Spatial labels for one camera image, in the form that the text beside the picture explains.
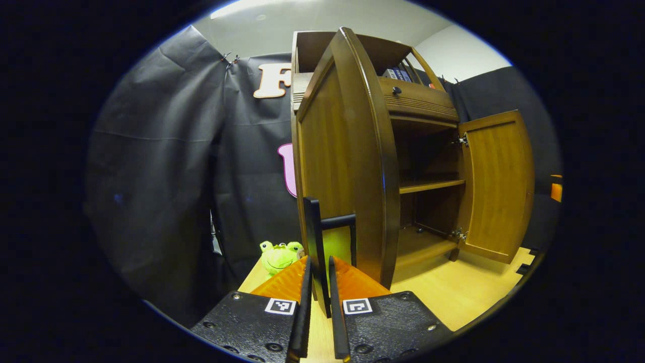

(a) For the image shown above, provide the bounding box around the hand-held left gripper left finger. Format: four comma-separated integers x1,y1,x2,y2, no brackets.
189,255,313,363

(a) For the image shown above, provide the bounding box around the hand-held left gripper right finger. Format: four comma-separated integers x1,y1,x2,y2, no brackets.
328,255,453,362

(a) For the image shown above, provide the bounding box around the wooden cabinet door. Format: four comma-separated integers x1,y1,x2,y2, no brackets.
294,27,402,319
455,109,536,265

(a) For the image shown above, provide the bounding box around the wooden double-door shoe cabinet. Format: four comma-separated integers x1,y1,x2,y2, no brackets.
291,26,536,319

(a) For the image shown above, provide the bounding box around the wooden inner cabinet shelf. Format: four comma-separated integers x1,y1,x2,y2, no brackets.
399,178,466,195

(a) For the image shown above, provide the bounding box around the wooden cabinet drawer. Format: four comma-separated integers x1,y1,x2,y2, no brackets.
377,76,461,123

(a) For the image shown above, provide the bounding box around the green frog plush toy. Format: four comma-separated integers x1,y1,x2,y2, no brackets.
259,240,306,277

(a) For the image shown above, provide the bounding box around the black backdrop cloth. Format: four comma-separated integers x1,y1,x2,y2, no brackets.
86,25,563,328

